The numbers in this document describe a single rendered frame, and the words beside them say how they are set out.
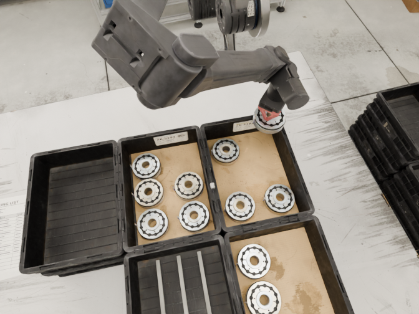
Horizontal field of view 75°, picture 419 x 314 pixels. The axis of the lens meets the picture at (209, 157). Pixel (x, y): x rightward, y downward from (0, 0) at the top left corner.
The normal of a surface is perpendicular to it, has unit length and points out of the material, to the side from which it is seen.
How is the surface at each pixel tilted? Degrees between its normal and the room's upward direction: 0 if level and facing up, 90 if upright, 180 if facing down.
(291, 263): 0
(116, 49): 61
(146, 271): 0
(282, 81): 48
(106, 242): 0
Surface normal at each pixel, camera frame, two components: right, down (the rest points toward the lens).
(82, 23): -0.01, -0.44
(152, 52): -0.34, 0.51
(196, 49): 0.64, -0.49
